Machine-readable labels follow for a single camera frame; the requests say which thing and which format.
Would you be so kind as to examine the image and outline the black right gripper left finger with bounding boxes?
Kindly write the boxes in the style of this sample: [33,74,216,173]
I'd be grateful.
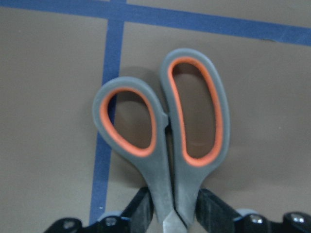
[46,187,154,233]

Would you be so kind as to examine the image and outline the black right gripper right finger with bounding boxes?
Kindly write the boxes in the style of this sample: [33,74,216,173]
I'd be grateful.
[195,188,311,233]

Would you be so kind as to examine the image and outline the grey orange handled scissors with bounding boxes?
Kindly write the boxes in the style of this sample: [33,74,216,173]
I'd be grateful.
[92,48,230,233]

